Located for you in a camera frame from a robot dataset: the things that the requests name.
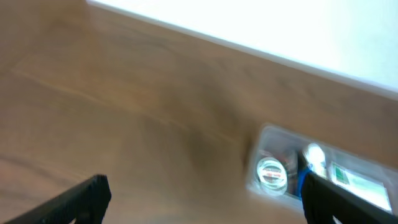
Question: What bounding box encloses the green round-logo small box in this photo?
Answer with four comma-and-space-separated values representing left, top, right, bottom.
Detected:
256, 157, 288, 197

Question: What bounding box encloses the blue fever patch packet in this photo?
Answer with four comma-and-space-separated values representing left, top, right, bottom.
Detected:
295, 166, 312, 200

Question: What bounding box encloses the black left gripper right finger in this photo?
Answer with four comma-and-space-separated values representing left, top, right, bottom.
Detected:
301, 172, 397, 224

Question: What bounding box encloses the black tube with white cap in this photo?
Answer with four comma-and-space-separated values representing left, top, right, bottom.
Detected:
297, 143, 327, 179

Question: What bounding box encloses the red Panadol box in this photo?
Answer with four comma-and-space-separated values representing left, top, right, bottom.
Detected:
260, 151, 297, 195

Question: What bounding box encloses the clear plastic container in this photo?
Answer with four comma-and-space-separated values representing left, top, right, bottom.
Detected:
246, 126, 397, 215

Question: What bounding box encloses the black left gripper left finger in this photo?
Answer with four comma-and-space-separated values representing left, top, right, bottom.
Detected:
6, 174, 111, 224

